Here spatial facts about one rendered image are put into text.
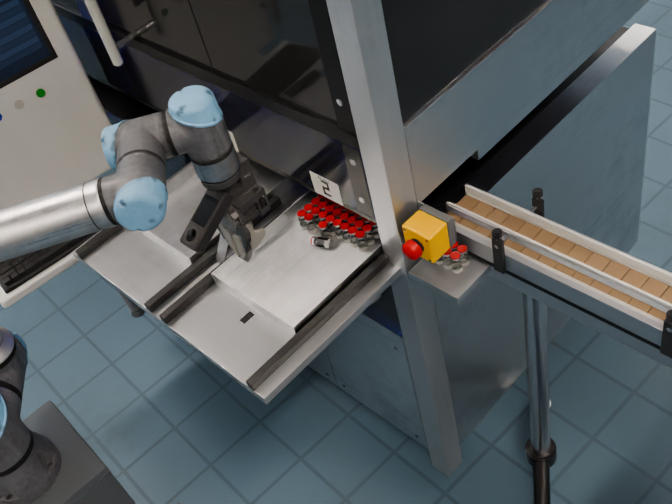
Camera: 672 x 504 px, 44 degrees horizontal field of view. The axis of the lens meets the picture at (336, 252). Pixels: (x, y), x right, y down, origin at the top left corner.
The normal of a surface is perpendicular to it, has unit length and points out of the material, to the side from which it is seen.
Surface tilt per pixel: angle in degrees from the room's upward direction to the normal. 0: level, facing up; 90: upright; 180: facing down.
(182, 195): 0
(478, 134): 90
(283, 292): 0
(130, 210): 90
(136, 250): 0
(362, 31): 90
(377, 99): 90
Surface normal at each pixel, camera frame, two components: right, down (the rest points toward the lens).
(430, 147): 0.71, 0.40
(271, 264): -0.20, -0.68
